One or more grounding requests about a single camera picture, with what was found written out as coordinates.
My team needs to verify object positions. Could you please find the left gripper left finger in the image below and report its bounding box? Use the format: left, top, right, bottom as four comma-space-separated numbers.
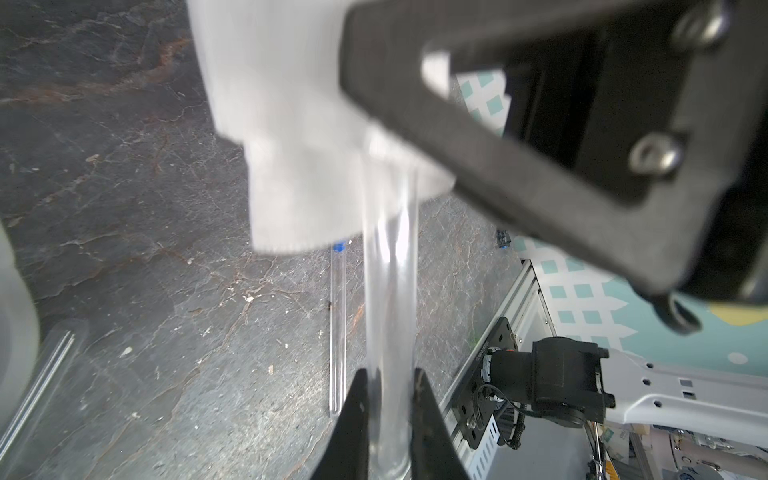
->
310, 369, 370, 480

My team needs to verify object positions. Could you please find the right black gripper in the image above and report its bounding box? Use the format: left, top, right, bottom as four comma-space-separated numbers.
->
339, 1, 767, 305

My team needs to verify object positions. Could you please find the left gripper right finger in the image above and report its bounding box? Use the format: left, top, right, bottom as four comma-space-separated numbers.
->
410, 368, 469, 480

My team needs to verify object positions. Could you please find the blue capped test tube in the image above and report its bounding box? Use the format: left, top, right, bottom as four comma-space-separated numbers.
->
329, 241, 347, 417
363, 126, 418, 479
1, 319, 89, 479

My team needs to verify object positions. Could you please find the white plastic tray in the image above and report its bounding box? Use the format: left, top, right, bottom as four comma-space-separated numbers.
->
1, 226, 40, 429

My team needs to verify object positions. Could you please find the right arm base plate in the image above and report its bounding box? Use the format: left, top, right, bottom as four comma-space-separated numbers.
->
449, 316, 530, 450

